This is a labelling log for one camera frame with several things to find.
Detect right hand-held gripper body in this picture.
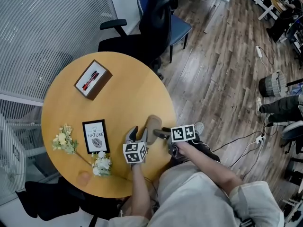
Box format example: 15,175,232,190
167,124,196,159

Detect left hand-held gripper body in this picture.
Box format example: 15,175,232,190
122,138,149,164

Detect brown glasses case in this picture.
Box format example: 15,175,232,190
144,114,163,145

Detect person's left forearm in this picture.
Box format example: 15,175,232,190
131,163,152,219

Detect person's right forearm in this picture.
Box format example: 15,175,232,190
177,142,243,195

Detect person's grey shoe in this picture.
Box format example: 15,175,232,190
194,122,205,136

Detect person's black trousers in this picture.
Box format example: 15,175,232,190
187,136,221,163

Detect white artificial flower sprig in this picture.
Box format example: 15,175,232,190
91,151,132,182

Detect round pink coaster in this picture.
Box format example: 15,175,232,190
76,171,91,186

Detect brown wooden box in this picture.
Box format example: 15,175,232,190
73,59,113,101

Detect red marker pen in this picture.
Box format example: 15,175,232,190
82,70,98,89
84,72,100,91

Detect yellow artificial flower sprig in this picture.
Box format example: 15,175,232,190
52,123,93,166

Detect person's white shirt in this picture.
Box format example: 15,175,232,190
108,162,285,227

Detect black office chair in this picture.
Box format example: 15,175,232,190
98,0,178,80
15,176,119,227

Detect grey wastebasket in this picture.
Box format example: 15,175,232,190
258,70,288,98

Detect blue chair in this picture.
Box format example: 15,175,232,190
137,0,192,63

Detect black grey swivel chair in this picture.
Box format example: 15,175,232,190
280,121,303,155

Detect wooden desk white legs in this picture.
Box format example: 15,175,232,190
258,0,287,21

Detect black picture frame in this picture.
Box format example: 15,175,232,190
82,119,111,155

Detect black floor cable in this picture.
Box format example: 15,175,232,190
213,131,263,170

